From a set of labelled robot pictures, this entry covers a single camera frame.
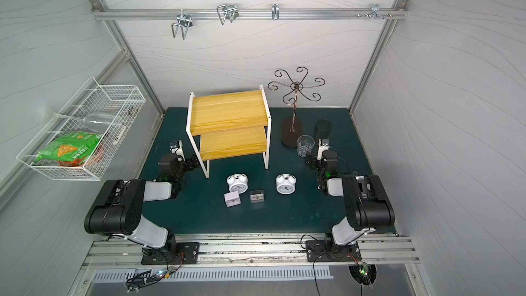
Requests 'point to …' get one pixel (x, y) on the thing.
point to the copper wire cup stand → (292, 131)
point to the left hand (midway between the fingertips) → (188, 153)
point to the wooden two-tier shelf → (229, 125)
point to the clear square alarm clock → (257, 196)
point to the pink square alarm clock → (232, 199)
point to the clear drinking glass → (305, 144)
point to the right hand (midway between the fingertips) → (320, 151)
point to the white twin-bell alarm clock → (285, 183)
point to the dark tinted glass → (322, 129)
